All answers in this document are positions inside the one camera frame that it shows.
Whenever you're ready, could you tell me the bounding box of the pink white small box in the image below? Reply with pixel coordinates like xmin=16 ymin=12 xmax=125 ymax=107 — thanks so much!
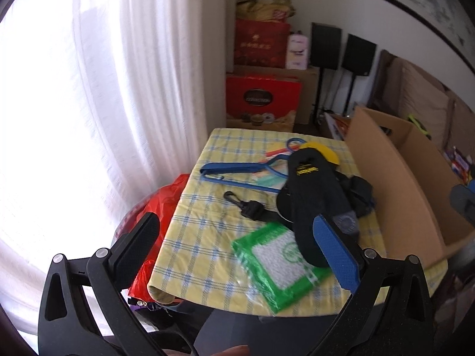
xmin=285 ymin=31 xmax=308 ymax=71

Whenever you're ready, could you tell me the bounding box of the black speaker on stand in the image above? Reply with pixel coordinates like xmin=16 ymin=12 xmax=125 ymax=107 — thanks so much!
xmin=341 ymin=34 xmax=377 ymax=116
xmin=308 ymin=23 xmax=342 ymax=127

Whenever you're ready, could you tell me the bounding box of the red collection gift box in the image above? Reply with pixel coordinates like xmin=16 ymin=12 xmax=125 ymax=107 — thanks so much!
xmin=225 ymin=74 xmax=303 ymax=132

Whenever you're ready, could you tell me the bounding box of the brown cardboard box behind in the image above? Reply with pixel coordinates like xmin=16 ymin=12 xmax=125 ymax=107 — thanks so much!
xmin=233 ymin=65 xmax=319 ymax=125

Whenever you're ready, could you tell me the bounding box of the large cardboard box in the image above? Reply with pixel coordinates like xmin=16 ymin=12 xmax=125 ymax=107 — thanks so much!
xmin=345 ymin=107 xmax=474 ymax=268

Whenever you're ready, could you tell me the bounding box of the right black speaker on stand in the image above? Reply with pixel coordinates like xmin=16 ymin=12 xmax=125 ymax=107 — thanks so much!
xmin=341 ymin=34 xmax=377 ymax=116

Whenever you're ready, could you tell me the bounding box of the green desiccant packet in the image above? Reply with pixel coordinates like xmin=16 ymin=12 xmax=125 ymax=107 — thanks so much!
xmin=231 ymin=222 xmax=332 ymax=313

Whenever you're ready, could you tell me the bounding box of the white sheer curtain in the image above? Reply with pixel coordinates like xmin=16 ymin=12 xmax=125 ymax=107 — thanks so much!
xmin=1 ymin=0 xmax=226 ymax=334

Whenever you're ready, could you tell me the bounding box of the framed wall picture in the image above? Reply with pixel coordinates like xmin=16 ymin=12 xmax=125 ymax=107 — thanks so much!
xmin=385 ymin=0 xmax=474 ymax=71

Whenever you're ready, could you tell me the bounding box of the yellow checked tablecloth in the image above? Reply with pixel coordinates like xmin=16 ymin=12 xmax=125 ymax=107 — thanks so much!
xmin=147 ymin=128 xmax=388 ymax=317

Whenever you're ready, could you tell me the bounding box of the yellow fabric bundle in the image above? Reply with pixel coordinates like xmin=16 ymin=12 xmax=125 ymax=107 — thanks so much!
xmin=236 ymin=0 xmax=295 ymax=23

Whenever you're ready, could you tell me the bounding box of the red plastic bag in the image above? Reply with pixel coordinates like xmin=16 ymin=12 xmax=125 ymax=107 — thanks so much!
xmin=114 ymin=174 xmax=189 ymax=305

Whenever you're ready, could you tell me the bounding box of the left black speaker on stand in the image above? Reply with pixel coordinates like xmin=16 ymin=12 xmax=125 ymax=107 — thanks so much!
xmin=308 ymin=23 xmax=342 ymax=127

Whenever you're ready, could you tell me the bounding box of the colourful paper hand fan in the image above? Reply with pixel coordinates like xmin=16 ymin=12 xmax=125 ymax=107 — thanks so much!
xmin=250 ymin=138 xmax=302 ymax=189

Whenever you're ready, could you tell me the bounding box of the black padded strap bag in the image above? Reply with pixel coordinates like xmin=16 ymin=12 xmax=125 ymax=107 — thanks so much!
xmin=223 ymin=147 xmax=375 ymax=268

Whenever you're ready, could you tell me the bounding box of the blue plastic clothes hanger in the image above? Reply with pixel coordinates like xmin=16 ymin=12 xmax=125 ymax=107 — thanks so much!
xmin=199 ymin=137 xmax=306 ymax=193

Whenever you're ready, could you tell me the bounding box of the brown upholstered headboard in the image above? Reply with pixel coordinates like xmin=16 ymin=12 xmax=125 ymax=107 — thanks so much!
xmin=367 ymin=50 xmax=474 ymax=157

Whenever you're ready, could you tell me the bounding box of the dark red gift bag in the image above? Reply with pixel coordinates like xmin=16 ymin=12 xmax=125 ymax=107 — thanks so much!
xmin=233 ymin=19 xmax=291 ymax=68

